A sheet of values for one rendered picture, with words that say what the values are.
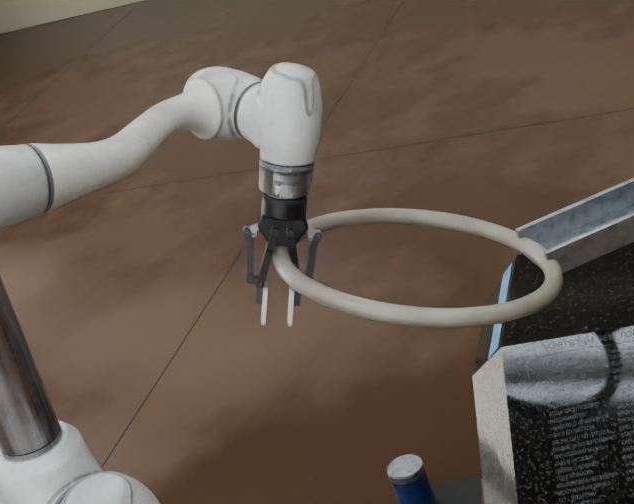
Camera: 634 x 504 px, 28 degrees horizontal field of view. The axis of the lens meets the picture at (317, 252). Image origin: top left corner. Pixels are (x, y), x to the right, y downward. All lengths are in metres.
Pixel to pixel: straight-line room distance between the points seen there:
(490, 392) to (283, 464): 1.45
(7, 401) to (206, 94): 0.58
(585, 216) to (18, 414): 1.04
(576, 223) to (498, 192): 2.69
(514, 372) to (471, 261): 2.09
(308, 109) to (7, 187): 0.54
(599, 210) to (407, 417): 1.69
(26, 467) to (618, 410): 1.10
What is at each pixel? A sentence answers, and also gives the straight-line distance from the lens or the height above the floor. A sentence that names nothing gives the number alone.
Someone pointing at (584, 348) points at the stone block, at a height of 0.83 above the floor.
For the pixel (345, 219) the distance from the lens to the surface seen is 2.29.
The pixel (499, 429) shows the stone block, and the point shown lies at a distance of 2.51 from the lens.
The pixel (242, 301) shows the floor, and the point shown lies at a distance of 4.83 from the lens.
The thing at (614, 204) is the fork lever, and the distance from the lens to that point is 2.33.
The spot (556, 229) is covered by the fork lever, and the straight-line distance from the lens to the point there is 2.29.
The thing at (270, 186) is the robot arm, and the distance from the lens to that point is 2.04.
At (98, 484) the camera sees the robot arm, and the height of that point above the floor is 1.18.
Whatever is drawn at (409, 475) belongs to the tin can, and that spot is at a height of 0.14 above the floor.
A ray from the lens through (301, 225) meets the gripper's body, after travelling 2.09.
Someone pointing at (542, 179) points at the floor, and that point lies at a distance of 4.99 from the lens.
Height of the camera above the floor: 2.22
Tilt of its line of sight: 27 degrees down
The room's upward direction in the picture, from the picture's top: 20 degrees counter-clockwise
